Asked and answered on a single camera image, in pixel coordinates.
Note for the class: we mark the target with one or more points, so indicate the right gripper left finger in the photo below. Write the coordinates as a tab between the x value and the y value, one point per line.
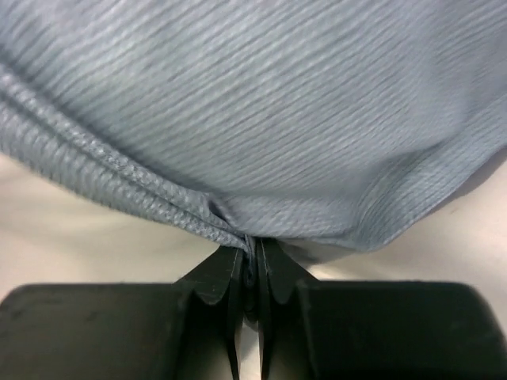
189	329

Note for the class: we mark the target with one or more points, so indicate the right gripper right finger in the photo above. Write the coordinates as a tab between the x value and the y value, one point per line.
324	329

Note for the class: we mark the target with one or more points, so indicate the white pillow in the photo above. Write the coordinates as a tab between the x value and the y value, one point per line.
49	236

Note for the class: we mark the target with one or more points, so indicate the striped blue beige pillowcase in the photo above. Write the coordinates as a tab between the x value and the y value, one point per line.
342	122

